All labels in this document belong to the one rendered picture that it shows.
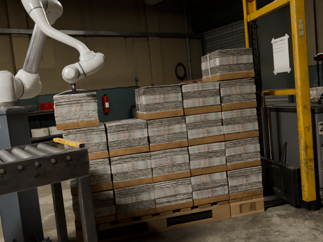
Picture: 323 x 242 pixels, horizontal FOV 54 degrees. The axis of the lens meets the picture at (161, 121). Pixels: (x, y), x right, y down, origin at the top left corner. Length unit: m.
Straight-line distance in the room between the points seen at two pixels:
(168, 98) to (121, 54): 7.64
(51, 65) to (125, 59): 2.24
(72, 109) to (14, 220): 0.86
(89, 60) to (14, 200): 1.08
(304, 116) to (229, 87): 0.59
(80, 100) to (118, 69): 7.58
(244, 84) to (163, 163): 0.86
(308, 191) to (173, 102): 1.22
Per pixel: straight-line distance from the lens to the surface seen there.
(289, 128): 2.95
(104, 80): 9.53
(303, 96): 2.54
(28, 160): 1.39
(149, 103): 2.26
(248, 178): 2.61
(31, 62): 2.48
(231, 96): 2.47
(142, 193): 2.36
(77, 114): 2.23
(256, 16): 3.05
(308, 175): 2.64
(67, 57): 9.24
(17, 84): 2.43
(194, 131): 2.36
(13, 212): 2.47
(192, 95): 2.35
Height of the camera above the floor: 1.01
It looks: 5 degrees down
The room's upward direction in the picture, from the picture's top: 6 degrees counter-clockwise
